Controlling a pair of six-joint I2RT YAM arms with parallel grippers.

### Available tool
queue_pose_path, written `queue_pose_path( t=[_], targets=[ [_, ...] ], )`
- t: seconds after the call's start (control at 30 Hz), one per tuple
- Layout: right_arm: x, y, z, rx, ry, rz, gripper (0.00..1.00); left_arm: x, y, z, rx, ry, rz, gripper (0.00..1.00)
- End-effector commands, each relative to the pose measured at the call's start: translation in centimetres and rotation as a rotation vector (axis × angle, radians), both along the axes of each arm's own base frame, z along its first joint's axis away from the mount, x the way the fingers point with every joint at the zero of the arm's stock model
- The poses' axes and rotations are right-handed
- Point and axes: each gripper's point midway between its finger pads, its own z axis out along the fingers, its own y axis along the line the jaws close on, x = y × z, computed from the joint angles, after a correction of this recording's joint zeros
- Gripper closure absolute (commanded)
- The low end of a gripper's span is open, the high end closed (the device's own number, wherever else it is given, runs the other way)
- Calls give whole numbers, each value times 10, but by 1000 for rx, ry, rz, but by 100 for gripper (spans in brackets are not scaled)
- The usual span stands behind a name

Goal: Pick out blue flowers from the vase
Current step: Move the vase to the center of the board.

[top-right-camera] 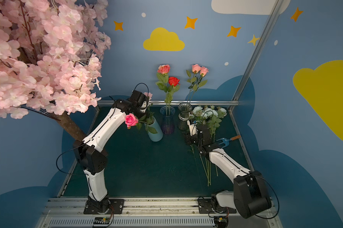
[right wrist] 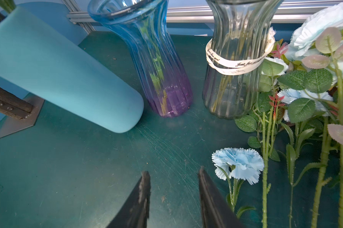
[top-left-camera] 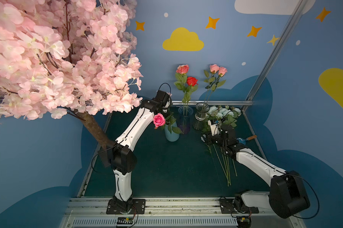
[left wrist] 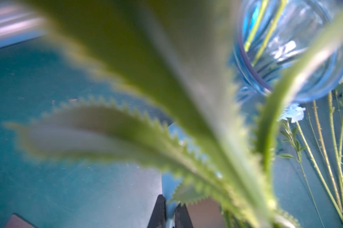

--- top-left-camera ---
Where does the blue carnation stem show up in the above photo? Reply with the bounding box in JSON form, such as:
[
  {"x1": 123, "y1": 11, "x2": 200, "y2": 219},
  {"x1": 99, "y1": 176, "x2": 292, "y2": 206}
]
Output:
[
  {"x1": 213, "y1": 145, "x2": 229, "y2": 185},
  {"x1": 201, "y1": 134, "x2": 217, "y2": 170}
]

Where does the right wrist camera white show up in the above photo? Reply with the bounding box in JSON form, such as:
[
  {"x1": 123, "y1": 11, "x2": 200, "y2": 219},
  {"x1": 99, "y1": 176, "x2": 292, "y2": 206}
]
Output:
[{"x1": 208, "y1": 119, "x2": 220, "y2": 136}]

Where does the pink carnation rose stem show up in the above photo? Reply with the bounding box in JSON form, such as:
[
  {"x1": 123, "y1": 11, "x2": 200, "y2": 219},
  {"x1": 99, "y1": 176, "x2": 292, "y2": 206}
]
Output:
[{"x1": 153, "y1": 113, "x2": 183, "y2": 134}]

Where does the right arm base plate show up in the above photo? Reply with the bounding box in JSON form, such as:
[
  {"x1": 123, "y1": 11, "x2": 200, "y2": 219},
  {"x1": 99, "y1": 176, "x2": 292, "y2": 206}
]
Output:
[{"x1": 219, "y1": 198, "x2": 259, "y2": 214}]

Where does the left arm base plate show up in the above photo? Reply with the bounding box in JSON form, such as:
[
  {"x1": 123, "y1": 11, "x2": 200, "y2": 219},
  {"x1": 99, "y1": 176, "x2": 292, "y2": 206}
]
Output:
[{"x1": 106, "y1": 197, "x2": 146, "y2": 214}]

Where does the aluminium frame corner post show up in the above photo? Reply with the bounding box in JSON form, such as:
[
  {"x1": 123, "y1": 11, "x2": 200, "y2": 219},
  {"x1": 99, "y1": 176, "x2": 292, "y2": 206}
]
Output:
[{"x1": 242, "y1": 0, "x2": 309, "y2": 112}]

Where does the aluminium frame back bar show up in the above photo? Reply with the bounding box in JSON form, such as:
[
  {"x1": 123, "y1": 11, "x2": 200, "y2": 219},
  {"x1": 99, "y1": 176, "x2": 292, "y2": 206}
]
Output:
[{"x1": 172, "y1": 100, "x2": 253, "y2": 106}]

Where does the clear ribbed glass vase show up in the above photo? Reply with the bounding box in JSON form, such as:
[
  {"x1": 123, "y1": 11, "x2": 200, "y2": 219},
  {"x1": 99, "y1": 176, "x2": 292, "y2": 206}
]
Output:
[{"x1": 192, "y1": 102, "x2": 209, "y2": 130}]

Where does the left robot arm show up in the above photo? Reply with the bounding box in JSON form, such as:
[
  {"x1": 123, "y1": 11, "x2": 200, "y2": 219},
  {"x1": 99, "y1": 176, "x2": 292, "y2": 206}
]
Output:
[{"x1": 106, "y1": 90, "x2": 171, "y2": 214}]

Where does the purple ribbed glass vase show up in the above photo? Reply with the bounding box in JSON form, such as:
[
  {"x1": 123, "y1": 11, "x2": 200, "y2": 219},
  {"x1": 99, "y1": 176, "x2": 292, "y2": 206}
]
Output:
[{"x1": 177, "y1": 106, "x2": 193, "y2": 134}]

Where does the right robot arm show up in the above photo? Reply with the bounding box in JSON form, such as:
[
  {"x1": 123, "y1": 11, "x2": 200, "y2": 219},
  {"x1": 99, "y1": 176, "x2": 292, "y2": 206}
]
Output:
[{"x1": 201, "y1": 125, "x2": 310, "y2": 219}]

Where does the red and coral rose stem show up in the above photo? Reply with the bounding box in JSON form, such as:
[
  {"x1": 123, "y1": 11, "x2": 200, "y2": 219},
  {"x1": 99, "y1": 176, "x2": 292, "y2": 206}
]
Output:
[{"x1": 174, "y1": 65, "x2": 198, "y2": 116}]

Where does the light blue ceramic vase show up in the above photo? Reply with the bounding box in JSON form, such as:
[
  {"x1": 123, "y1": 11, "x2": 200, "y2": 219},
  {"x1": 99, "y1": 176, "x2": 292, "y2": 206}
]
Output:
[{"x1": 164, "y1": 124, "x2": 180, "y2": 142}]

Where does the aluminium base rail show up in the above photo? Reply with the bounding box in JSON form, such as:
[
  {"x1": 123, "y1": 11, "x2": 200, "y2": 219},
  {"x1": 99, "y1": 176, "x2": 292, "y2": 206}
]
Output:
[{"x1": 60, "y1": 197, "x2": 306, "y2": 228}]

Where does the pink cherry blossom tree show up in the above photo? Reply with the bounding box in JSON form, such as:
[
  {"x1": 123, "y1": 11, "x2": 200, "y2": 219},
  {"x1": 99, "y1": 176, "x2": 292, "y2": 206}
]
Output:
[{"x1": 0, "y1": 1, "x2": 142, "y2": 148}]

